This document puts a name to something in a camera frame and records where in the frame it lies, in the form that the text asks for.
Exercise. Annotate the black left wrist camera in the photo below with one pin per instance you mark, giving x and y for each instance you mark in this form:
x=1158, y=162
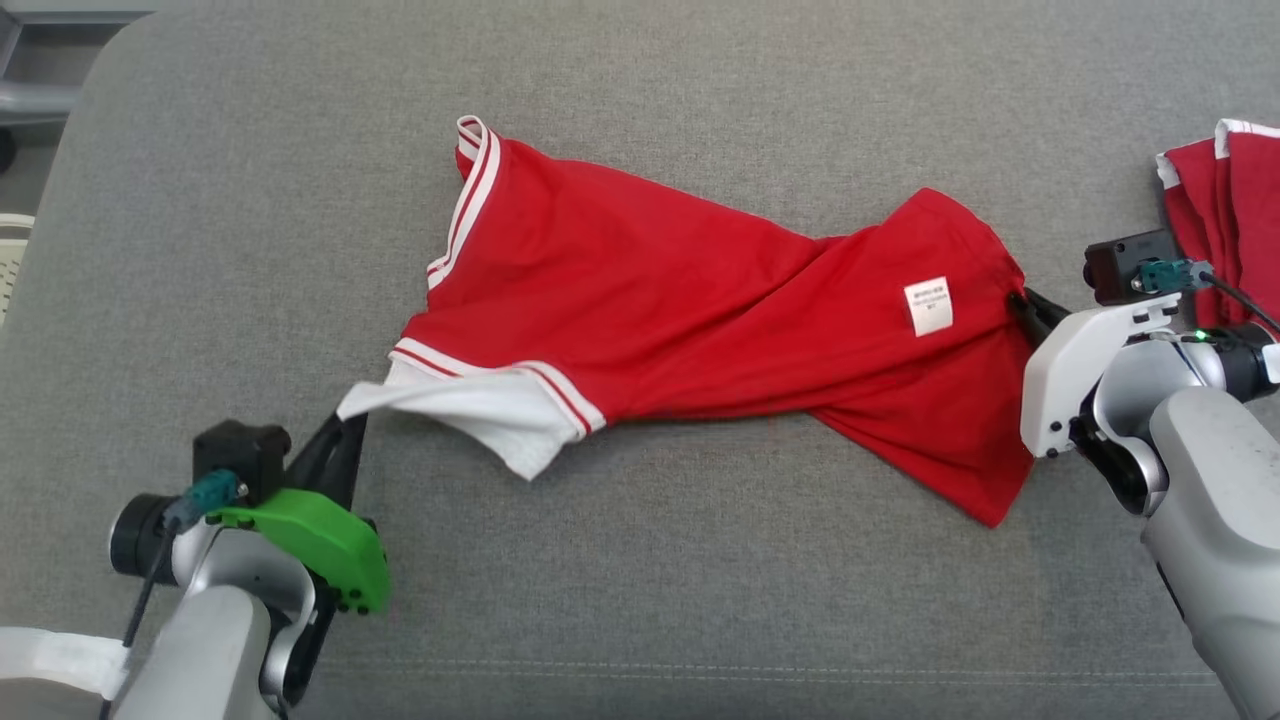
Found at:
x=240, y=455

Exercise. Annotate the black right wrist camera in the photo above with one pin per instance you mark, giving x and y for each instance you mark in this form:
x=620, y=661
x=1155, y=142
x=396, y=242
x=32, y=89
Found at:
x=1115, y=265

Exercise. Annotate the red basketball jersey white trim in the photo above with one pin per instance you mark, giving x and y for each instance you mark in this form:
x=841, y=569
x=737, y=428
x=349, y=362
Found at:
x=650, y=300

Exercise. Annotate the grey fabric sofa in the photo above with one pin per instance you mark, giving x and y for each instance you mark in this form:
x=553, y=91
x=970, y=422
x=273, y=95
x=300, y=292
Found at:
x=650, y=600

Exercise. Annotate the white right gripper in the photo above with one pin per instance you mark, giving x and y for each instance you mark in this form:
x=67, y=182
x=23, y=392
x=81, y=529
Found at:
x=1065, y=370

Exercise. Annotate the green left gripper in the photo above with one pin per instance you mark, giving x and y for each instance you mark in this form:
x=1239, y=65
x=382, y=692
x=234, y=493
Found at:
x=330, y=545

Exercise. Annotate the red basketball shorts number 23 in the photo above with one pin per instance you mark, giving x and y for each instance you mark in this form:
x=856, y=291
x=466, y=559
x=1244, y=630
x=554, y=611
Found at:
x=1235, y=220

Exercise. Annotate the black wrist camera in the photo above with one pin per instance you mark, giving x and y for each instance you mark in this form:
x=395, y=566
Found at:
x=240, y=455
x=1115, y=265

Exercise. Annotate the grey metal bracket frame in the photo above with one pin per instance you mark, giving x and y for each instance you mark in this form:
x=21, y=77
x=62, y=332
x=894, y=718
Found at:
x=40, y=98

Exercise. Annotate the white perforated laundry basket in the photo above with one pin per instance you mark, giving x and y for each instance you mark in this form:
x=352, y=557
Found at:
x=12, y=260

